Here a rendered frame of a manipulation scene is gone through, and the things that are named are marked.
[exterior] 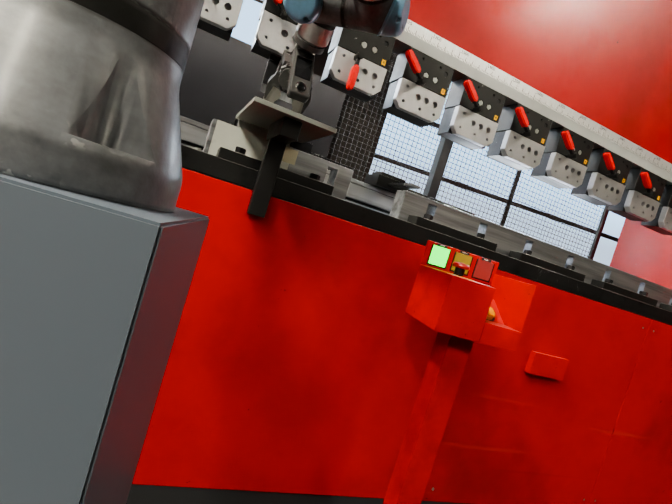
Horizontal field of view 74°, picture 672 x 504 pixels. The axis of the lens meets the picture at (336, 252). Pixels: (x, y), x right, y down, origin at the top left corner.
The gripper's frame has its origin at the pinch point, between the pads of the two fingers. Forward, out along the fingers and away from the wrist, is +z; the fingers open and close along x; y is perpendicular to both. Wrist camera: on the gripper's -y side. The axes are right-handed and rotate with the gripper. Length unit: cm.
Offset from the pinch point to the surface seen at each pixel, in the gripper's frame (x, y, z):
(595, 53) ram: -93, 41, -42
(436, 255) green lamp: -41, -29, 2
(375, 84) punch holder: -23.3, 15.5, -12.2
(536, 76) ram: -74, 31, -30
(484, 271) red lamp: -55, -30, 1
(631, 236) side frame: -215, 62, 21
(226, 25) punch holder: 16.8, 14.1, -10.5
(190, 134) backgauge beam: 17.3, 20.1, 25.8
